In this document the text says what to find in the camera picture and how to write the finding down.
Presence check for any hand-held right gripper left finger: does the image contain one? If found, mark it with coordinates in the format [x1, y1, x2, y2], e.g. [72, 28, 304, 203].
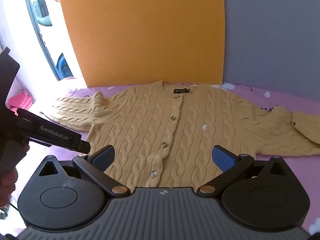
[37, 145, 131, 196]

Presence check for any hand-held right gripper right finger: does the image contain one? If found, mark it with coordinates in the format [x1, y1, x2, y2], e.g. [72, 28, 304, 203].
[197, 145, 283, 197]

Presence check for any beige cable-knit cardigan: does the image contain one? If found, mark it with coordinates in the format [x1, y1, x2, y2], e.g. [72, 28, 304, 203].
[41, 80, 320, 188]

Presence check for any person's left hand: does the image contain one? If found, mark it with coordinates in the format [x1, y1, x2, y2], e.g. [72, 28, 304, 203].
[0, 145, 30, 202]

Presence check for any pink folded cloth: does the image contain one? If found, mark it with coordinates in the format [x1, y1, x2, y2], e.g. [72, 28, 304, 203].
[7, 92, 34, 108]

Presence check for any pink printed bedsheet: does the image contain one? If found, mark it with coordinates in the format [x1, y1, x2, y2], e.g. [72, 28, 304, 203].
[15, 81, 320, 167]

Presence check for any orange headboard panel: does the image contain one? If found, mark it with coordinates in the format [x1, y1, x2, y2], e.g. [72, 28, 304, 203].
[56, 0, 226, 88]

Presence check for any grey headboard panel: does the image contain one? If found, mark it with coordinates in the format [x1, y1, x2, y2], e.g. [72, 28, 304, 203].
[221, 0, 320, 98]

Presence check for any window frame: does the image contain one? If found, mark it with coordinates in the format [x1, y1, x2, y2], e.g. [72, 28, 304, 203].
[22, 0, 83, 82]

